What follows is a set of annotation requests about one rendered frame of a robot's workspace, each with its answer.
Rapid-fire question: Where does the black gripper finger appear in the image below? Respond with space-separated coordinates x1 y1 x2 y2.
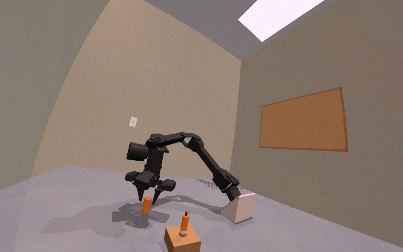
137 187 144 201
152 188 164 205

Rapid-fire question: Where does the tan square block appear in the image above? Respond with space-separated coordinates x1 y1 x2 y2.
164 224 201 252

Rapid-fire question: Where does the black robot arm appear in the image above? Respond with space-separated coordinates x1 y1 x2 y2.
126 132 241 202

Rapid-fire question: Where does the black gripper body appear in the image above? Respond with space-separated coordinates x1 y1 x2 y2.
125 162 176 192

